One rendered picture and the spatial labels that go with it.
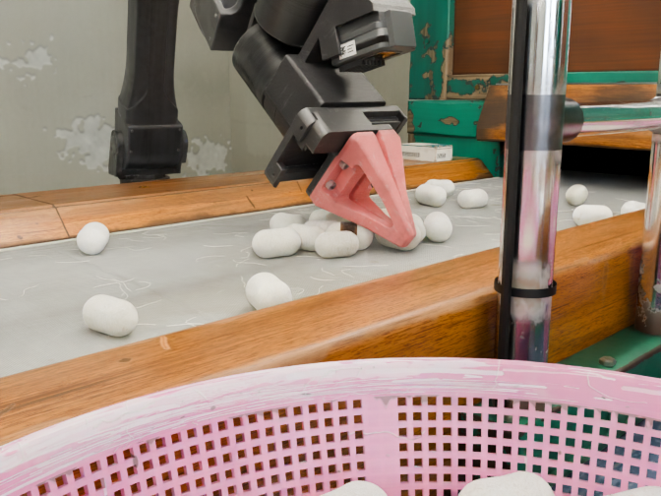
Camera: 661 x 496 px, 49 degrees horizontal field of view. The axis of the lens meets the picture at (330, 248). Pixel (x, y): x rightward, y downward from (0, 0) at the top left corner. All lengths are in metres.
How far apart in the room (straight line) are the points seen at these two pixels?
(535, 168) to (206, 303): 0.19
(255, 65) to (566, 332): 0.30
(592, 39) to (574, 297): 0.57
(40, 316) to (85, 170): 2.26
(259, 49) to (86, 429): 0.40
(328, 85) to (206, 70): 2.37
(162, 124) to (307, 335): 0.65
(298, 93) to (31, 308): 0.23
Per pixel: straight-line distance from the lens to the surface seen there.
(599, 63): 0.93
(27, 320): 0.39
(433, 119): 1.04
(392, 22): 0.49
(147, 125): 0.89
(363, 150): 0.49
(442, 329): 0.31
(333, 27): 0.51
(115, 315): 0.34
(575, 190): 0.75
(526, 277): 0.31
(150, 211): 0.63
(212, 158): 2.90
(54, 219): 0.60
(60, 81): 2.61
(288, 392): 0.22
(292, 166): 0.52
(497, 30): 1.00
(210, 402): 0.21
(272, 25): 0.53
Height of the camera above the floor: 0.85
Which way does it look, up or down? 12 degrees down
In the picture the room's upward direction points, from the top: straight up
